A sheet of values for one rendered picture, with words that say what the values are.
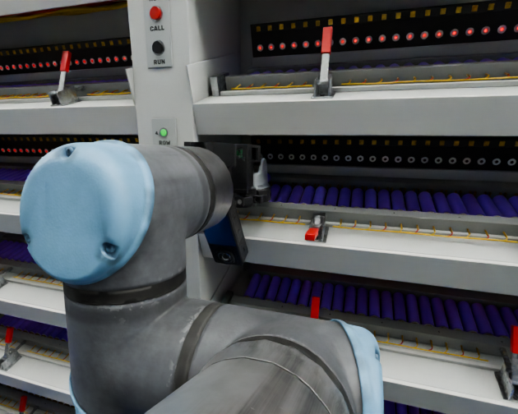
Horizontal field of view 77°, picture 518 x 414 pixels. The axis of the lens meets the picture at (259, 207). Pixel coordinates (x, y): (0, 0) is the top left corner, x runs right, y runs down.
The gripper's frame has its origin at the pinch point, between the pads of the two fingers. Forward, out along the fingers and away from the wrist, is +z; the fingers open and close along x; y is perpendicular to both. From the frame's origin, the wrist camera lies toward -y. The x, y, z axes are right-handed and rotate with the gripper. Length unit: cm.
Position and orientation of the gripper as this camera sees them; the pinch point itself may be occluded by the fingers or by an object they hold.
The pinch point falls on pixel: (256, 190)
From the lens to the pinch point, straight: 54.9
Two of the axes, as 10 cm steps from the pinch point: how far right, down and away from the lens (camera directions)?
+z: 3.2, -1.4, 9.4
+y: 0.2, -9.9, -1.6
